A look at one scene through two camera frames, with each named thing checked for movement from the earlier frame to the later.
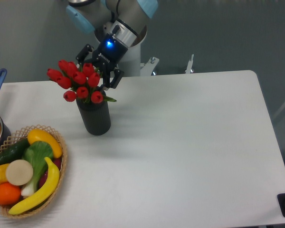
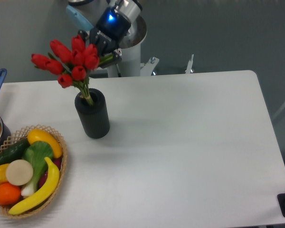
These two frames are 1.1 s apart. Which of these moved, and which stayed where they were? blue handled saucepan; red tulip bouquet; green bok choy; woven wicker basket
Moved: red tulip bouquet
Stayed: blue handled saucepan; woven wicker basket; green bok choy
